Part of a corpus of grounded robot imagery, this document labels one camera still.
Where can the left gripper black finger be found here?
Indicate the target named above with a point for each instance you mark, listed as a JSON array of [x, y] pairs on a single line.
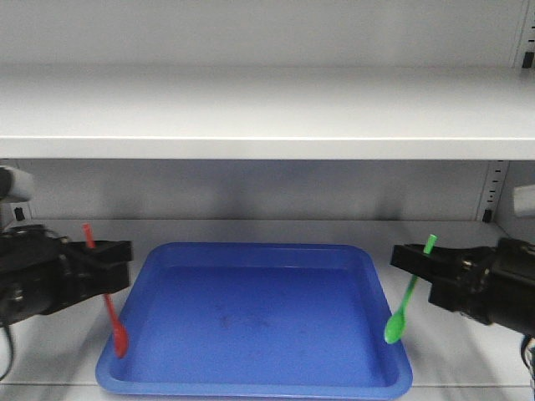
[[89, 272]]

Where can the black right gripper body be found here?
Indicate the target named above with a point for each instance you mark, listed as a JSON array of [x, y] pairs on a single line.
[[497, 285]]

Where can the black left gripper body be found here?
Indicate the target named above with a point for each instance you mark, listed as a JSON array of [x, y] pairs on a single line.
[[35, 273]]

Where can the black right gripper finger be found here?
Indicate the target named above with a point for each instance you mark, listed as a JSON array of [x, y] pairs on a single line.
[[454, 274]]

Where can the red plastic spoon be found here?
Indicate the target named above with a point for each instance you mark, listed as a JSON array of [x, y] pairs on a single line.
[[119, 333]]

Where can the green plastic spoon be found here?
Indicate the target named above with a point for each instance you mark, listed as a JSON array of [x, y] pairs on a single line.
[[396, 324]]

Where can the white cabinet shelf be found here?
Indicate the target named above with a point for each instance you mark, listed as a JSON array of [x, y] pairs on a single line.
[[140, 112]]

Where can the black shelf clip left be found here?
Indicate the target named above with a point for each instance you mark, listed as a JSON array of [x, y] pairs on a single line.
[[19, 214]]

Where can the black shelf clip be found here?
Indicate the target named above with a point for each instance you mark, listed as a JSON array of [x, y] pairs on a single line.
[[19, 214], [487, 216], [528, 60]]

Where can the blue plastic tray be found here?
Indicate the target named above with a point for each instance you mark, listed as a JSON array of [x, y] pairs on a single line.
[[257, 320]]

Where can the black shelf clip upper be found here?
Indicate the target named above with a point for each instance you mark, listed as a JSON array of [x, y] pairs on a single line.
[[528, 60]]

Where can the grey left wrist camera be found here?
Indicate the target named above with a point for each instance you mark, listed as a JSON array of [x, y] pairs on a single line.
[[16, 185]]

